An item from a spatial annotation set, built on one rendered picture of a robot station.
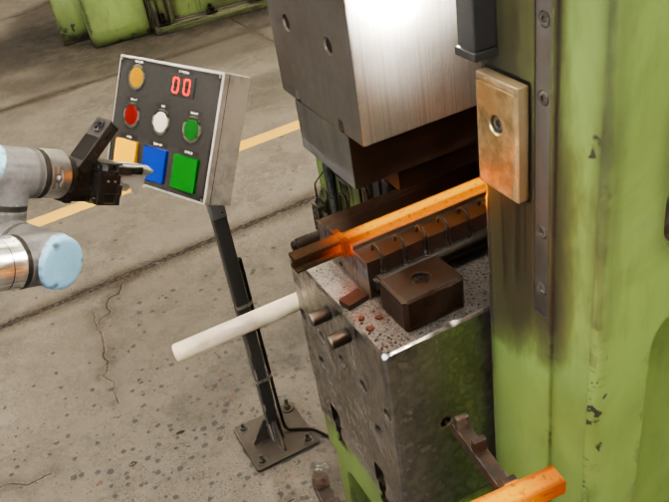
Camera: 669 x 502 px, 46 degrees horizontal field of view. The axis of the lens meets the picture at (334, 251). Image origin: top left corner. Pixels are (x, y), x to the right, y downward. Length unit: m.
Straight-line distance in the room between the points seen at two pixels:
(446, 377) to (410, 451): 0.16
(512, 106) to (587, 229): 0.19
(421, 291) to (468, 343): 0.14
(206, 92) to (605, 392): 0.99
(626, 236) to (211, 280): 2.30
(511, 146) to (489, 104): 0.07
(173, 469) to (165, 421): 0.21
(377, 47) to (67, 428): 1.91
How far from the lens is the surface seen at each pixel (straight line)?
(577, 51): 0.97
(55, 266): 1.34
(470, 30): 1.05
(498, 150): 1.11
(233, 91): 1.69
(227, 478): 2.40
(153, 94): 1.82
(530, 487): 1.04
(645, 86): 0.97
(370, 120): 1.18
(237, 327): 1.86
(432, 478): 1.55
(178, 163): 1.74
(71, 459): 2.64
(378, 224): 1.42
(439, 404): 1.43
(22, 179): 1.45
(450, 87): 1.24
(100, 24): 6.14
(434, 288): 1.30
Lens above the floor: 1.78
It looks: 34 degrees down
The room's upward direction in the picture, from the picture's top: 10 degrees counter-clockwise
